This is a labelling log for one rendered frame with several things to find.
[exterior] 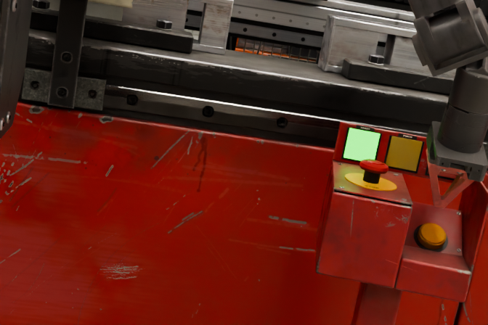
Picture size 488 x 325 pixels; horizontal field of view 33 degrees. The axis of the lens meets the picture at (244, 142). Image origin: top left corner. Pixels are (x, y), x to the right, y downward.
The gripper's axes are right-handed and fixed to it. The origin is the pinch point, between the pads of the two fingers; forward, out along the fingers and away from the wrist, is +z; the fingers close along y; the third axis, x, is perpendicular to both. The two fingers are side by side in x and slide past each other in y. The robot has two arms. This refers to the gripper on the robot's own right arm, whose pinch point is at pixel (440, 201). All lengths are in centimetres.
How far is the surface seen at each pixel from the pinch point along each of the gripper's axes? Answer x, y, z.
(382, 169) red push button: 8.5, 0.9, -2.5
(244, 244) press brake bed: 25.4, 15.7, 24.4
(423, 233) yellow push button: 1.0, -0.2, 5.5
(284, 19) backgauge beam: 27, 61, 1
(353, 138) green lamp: 12.4, 10.8, -1.2
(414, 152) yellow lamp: 3.4, 10.7, -1.0
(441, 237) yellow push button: -1.6, -0.1, 5.5
